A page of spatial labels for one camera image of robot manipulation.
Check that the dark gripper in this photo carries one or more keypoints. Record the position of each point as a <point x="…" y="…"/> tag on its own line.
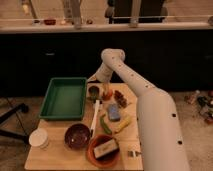
<point x="92" y="78"/>

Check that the green cup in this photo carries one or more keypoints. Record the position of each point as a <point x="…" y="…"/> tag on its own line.
<point x="94" y="92"/>

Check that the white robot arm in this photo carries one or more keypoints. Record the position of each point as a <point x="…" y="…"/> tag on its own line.
<point x="158" y="123"/>

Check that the orange cup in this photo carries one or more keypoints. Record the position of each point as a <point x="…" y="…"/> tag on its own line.
<point x="106" y="95"/>

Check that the brown pine cone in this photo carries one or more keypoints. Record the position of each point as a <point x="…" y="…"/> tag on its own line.
<point x="120" y="99"/>

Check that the green plastic tray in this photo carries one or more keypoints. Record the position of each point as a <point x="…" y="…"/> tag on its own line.
<point x="65" y="99"/>

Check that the blue sponge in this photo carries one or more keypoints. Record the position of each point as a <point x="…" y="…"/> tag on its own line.
<point x="113" y="113"/>

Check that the green pepper pod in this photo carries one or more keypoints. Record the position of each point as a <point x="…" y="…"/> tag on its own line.
<point x="104" y="126"/>

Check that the dark purple bowl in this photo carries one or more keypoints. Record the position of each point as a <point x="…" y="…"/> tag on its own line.
<point x="77" y="136"/>

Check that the beige sponge block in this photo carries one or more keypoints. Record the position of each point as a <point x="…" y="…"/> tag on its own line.
<point x="105" y="148"/>

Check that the red bowl on counter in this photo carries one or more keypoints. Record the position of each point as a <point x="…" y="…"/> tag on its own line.
<point x="49" y="21"/>

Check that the black office chair base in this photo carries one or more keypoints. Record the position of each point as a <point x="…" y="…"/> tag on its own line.
<point x="9" y="122"/>

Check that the white paper cup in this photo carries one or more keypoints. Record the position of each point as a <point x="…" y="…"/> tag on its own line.
<point x="39" y="138"/>

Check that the orange terracotta bowl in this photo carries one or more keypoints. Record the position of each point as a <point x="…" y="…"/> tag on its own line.
<point x="106" y="161"/>

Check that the silver fork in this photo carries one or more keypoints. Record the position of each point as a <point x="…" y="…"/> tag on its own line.
<point x="133" y="153"/>

